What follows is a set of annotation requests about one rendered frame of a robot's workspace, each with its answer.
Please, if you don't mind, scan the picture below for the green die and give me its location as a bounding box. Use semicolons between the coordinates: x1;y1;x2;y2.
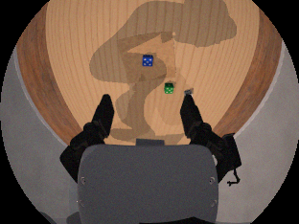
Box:
164;82;174;94

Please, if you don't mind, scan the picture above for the blue die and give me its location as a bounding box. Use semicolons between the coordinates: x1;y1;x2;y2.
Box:
142;55;153;66

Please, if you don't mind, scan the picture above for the brown mat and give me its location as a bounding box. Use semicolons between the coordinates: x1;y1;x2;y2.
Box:
117;32;175;83

